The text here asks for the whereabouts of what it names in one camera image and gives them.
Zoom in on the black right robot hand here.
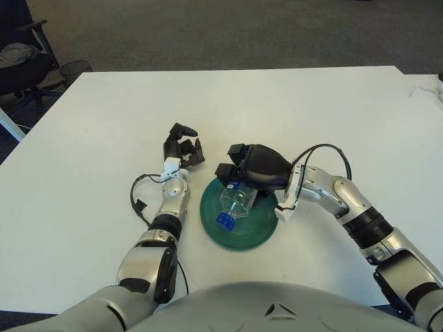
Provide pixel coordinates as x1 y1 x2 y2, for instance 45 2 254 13
214 142 293 200

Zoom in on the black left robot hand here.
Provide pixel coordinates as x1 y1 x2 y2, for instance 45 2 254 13
162 122 206 170

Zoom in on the clear plastic bottle blue cap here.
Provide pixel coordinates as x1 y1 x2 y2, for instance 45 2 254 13
216 183 259 232

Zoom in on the green round plate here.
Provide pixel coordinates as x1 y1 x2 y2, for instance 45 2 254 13
199 176 280 252

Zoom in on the silver robot torso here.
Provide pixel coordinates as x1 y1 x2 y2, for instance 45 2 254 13
127 282 426 332

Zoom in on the white table leg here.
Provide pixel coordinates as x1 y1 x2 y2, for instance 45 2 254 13
0 107 27 142

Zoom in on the black office chair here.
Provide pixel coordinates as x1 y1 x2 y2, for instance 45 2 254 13
0 0 66 115

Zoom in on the grey cloth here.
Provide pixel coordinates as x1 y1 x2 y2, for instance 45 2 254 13
0 43 39 64

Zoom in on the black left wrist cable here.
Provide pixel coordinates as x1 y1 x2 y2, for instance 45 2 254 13
129 172 167 229

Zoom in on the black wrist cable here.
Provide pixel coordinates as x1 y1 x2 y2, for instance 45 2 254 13
293 144 353 181
129 172 167 229

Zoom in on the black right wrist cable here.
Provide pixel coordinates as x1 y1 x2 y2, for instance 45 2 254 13
293 144 353 181

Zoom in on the black wire mesh wastebasket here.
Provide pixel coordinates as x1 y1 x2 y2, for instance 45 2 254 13
59 59 93 87

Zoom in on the thin white cable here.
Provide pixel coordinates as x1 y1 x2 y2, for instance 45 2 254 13
408 86 440 101

